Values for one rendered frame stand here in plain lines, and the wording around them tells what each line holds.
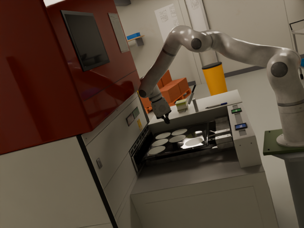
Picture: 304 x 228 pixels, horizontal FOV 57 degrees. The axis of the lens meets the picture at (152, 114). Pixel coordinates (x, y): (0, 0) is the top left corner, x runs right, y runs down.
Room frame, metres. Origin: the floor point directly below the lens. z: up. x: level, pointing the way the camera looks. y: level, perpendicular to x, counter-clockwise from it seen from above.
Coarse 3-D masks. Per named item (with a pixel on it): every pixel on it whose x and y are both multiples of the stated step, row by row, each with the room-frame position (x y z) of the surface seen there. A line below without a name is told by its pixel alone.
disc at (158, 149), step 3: (156, 147) 1.52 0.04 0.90; (159, 147) 1.50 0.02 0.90; (162, 147) 1.49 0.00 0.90; (165, 147) 1.47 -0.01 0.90; (150, 150) 1.51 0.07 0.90; (153, 150) 1.49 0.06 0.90; (156, 150) 1.48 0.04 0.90; (159, 150) 1.46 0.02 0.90; (162, 150) 1.45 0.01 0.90; (150, 153) 1.46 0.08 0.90; (153, 153) 1.44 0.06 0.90
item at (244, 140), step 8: (240, 104) 1.60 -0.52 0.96; (232, 112) 1.53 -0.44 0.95; (240, 112) 1.47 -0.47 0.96; (232, 120) 1.38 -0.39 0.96; (240, 120) 1.35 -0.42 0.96; (248, 120) 1.31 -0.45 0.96; (232, 128) 1.27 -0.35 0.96; (248, 128) 1.21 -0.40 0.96; (240, 136) 1.15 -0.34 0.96; (248, 136) 1.12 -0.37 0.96; (240, 144) 1.13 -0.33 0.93; (248, 144) 1.12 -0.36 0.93; (256, 144) 1.11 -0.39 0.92; (240, 152) 1.13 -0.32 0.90; (248, 152) 1.12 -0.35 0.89; (256, 152) 1.11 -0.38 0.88; (240, 160) 1.13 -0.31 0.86; (248, 160) 1.12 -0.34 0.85; (256, 160) 1.12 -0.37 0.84
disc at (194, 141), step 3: (195, 138) 1.46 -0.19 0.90; (198, 138) 1.44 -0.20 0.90; (201, 138) 1.43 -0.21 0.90; (189, 141) 1.45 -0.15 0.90; (192, 141) 1.43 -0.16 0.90; (195, 141) 1.42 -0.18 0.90; (198, 141) 1.41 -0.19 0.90; (201, 141) 1.39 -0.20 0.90; (186, 144) 1.42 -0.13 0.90; (189, 144) 1.40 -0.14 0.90; (192, 144) 1.39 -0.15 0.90; (195, 144) 1.38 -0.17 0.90
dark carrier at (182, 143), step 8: (192, 128) 1.64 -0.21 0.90; (200, 128) 1.59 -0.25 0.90; (168, 136) 1.64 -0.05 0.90; (192, 136) 1.51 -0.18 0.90; (200, 136) 1.47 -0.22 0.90; (168, 144) 1.50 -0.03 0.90; (176, 144) 1.46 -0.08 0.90; (184, 144) 1.43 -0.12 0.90; (200, 144) 1.35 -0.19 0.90; (160, 152) 1.42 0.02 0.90
